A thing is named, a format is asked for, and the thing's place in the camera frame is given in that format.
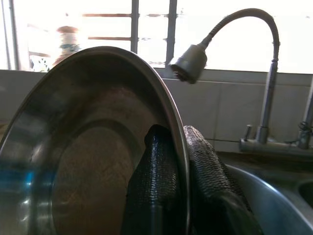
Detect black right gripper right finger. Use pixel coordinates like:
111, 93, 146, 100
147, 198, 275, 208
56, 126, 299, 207
183, 125, 264, 235

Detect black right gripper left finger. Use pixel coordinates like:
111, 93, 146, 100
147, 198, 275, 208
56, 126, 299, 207
122, 124, 186, 235

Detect steel bowl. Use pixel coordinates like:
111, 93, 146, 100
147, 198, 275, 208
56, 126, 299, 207
0, 46, 191, 235

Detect stainless steel sink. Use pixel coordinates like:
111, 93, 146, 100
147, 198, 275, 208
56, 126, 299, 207
215, 150, 313, 235

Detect slim steel tap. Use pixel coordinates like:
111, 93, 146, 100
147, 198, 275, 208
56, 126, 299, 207
297, 75, 313, 150

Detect steel gooseneck faucet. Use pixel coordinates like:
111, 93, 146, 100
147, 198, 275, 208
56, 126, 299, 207
168, 8, 313, 157

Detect patterned ceramic vase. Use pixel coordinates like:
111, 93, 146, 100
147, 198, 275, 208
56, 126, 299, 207
52, 25, 83, 67

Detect aluminium window frame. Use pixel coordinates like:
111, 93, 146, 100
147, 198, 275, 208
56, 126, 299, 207
0, 0, 313, 74

